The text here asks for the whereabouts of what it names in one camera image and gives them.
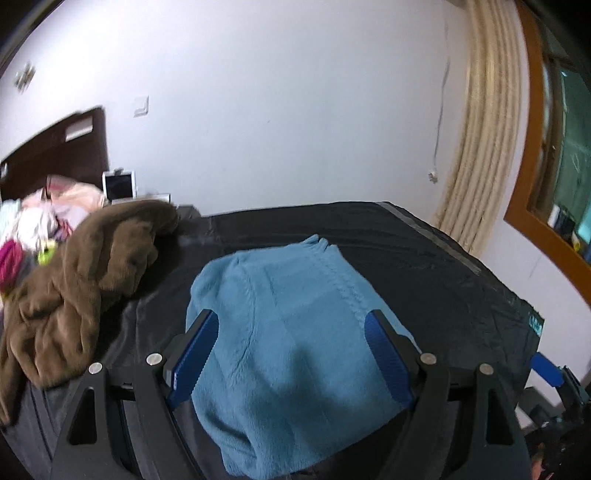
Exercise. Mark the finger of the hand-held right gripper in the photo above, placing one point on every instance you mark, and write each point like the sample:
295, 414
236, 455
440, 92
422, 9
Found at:
545, 369

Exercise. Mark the wall lamp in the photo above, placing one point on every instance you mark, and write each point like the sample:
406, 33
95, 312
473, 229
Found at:
24, 76

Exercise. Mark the magenta knit garment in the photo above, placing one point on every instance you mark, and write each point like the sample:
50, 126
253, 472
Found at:
9, 265

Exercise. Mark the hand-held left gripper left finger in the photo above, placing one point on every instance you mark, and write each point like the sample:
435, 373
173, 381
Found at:
191, 355

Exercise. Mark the white tablet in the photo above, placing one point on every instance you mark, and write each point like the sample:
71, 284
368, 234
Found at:
119, 185

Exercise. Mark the white light switch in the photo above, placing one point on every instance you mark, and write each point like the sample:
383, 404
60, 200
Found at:
141, 106

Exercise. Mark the black table cloth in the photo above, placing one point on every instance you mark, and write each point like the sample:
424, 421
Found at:
438, 277

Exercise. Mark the white dotted garment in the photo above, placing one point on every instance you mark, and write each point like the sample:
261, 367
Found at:
32, 221

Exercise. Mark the brown fleece garment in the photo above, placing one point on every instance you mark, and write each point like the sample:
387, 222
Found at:
92, 258

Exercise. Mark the beige curtain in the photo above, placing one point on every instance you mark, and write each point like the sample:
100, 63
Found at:
480, 138

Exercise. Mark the blue knit sweater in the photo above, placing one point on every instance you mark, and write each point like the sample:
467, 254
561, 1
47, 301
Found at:
286, 332

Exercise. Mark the striped pink pillow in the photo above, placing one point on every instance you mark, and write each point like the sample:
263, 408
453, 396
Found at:
78, 196

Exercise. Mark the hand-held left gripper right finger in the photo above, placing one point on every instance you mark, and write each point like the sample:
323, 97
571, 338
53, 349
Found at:
388, 360

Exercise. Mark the photo collage frame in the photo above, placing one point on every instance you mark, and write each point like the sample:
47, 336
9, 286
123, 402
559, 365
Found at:
159, 197

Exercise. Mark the wooden window frame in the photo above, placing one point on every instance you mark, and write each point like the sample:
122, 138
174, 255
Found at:
526, 184

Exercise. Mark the dark wooden headboard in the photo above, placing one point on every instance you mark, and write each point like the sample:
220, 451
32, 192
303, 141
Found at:
55, 157

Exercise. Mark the green toy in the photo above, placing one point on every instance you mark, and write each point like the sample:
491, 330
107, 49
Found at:
46, 254

